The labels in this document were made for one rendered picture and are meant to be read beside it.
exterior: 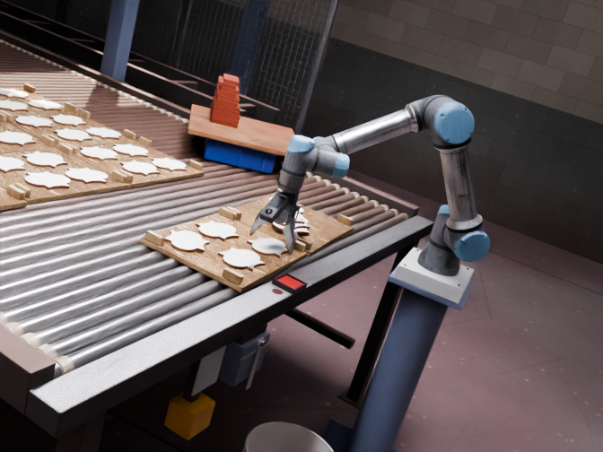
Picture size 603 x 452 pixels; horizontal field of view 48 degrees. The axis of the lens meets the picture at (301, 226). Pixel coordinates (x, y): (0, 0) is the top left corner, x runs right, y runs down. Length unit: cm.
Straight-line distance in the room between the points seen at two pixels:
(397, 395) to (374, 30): 512
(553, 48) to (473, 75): 76
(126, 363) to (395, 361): 132
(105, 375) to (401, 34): 608
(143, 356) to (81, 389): 18
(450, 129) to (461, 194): 23
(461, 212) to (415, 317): 46
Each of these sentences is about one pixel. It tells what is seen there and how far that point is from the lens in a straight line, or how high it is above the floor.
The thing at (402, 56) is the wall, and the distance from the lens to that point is 716.
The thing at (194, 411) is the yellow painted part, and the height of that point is 70.
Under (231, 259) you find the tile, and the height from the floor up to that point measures 95.
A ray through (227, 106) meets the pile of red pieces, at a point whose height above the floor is 113.
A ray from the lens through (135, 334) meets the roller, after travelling 157.
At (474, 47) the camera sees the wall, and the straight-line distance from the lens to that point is 703.
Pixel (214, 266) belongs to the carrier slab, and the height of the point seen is 94.
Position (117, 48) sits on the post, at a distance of 396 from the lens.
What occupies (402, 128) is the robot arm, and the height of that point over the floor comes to 138.
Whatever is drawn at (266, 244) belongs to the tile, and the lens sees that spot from 213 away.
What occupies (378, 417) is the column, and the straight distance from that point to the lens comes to 269.
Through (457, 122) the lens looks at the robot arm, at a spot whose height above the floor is 146.
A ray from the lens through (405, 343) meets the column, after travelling 253.
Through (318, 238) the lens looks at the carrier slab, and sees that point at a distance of 234.
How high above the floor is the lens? 173
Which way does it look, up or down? 19 degrees down
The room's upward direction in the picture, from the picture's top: 17 degrees clockwise
